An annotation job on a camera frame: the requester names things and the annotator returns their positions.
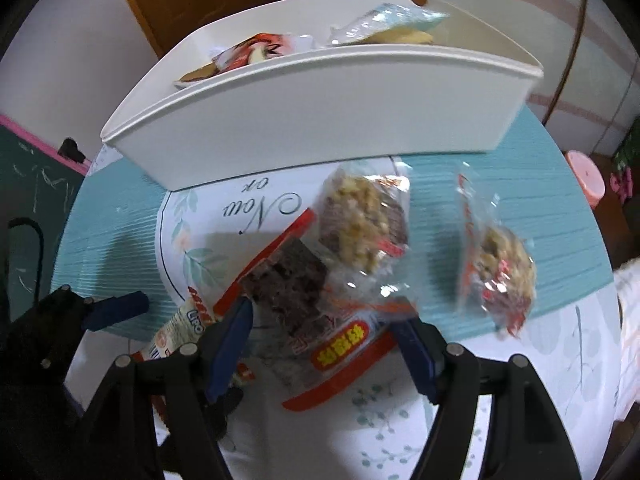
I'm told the pink plastic stool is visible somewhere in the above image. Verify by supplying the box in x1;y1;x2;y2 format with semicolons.
565;150;606;210

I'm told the light blue snack packet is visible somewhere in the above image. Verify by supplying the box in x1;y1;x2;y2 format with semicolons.
327;2;448;46

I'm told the white checked cloth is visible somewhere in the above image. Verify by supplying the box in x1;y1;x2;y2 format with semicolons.
612;257;640;411

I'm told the brown cookie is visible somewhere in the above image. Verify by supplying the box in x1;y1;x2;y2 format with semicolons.
175;62;218;86

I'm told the red-edged brownie packet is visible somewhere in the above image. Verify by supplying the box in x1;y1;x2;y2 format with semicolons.
212;207;421;413

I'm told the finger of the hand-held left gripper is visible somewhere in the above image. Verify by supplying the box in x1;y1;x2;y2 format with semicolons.
82;290;151;333

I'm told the black clip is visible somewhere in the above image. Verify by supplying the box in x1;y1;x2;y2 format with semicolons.
57;137;91;163

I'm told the white plastic bin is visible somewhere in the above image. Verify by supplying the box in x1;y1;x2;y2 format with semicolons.
100;0;545;192

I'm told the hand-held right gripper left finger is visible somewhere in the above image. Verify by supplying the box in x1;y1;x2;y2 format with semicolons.
75;296;256;480

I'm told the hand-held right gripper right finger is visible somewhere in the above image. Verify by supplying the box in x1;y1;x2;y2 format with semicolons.
390;317;583;480

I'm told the green chalkboard pink frame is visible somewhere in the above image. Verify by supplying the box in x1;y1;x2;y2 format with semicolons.
0;112;91;321

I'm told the yellow snack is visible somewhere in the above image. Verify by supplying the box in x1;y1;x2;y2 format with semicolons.
365;30;436;46

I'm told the clear nut cluster packet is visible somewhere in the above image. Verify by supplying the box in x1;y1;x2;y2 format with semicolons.
455;162;538;341
317;160;413;276

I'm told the potted flower plant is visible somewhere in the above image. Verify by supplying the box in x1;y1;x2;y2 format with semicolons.
611;120;640;206

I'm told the red orange snack packet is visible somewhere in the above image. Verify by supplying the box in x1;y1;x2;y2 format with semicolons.
212;32;296;71

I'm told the white orange snack packet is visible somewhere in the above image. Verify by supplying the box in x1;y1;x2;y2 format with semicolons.
132;285;256;386

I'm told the black wall cable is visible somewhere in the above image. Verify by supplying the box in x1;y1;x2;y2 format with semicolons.
542;0;588;126

